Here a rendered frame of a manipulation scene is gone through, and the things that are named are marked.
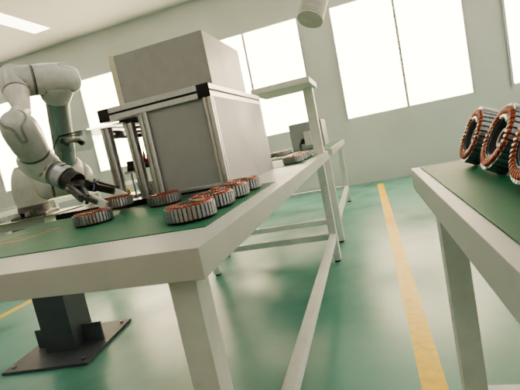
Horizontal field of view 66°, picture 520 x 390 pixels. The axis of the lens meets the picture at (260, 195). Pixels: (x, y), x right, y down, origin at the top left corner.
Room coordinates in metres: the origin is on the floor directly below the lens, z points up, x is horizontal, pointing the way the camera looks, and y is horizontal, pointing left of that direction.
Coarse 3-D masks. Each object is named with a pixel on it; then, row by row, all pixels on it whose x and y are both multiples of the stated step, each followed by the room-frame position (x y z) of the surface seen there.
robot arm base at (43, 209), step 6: (42, 204) 2.10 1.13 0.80; (48, 204) 2.14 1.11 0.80; (18, 210) 2.08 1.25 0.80; (24, 210) 2.06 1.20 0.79; (30, 210) 2.05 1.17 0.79; (36, 210) 2.07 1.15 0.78; (42, 210) 2.08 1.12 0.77; (48, 210) 2.10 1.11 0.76; (54, 210) 2.17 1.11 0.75; (18, 216) 2.06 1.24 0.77; (24, 216) 2.05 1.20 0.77; (30, 216) 2.05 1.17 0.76; (36, 216) 2.05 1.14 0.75
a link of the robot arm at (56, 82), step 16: (32, 64) 1.81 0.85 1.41; (48, 64) 1.83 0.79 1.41; (64, 64) 1.87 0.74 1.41; (48, 80) 1.80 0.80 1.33; (64, 80) 1.84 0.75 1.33; (80, 80) 1.90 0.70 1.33; (48, 96) 1.84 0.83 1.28; (64, 96) 1.88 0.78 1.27; (48, 112) 1.93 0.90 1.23; (64, 112) 1.95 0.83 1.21; (64, 128) 1.99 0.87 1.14; (64, 160) 2.10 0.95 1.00; (64, 192) 2.17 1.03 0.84
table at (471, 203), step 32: (480, 128) 0.75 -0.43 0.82; (512, 128) 0.59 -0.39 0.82; (480, 160) 0.67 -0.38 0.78; (512, 160) 0.53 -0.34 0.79; (448, 192) 0.60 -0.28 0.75; (480, 192) 0.55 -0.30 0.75; (512, 192) 0.51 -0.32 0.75; (448, 224) 0.55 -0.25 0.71; (480, 224) 0.41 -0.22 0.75; (512, 224) 0.38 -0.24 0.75; (448, 256) 0.87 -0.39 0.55; (480, 256) 0.39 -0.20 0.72; (512, 256) 0.31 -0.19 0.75; (448, 288) 0.89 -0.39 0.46; (512, 288) 0.30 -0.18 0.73; (480, 352) 0.86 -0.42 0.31; (480, 384) 0.86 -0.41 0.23
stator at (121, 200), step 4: (116, 196) 1.40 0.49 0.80; (120, 196) 1.32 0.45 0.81; (124, 196) 1.32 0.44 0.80; (128, 196) 1.34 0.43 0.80; (108, 200) 1.30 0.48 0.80; (112, 200) 1.30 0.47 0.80; (116, 200) 1.31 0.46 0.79; (120, 200) 1.31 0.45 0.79; (124, 200) 1.31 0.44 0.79; (128, 200) 1.33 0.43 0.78; (132, 200) 1.36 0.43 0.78; (108, 204) 1.30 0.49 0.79; (112, 204) 1.30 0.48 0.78; (116, 204) 1.30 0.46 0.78; (120, 204) 1.31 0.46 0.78; (124, 204) 1.31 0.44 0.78; (128, 204) 1.33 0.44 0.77; (112, 208) 1.30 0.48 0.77; (116, 208) 1.31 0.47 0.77
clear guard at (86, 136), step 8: (88, 128) 1.52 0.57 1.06; (96, 128) 1.54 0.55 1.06; (112, 128) 1.65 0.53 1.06; (120, 128) 1.70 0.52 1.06; (64, 136) 1.57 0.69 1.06; (72, 136) 1.62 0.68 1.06; (80, 136) 1.67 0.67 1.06; (88, 136) 1.72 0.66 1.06; (96, 136) 1.77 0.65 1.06; (56, 144) 1.57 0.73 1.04; (64, 144) 1.61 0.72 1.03; (72, 144) 1.65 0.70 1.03; (80, 144) 1.70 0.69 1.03; (88, 144) 1.75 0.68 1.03; (56, 152) 1.60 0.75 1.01
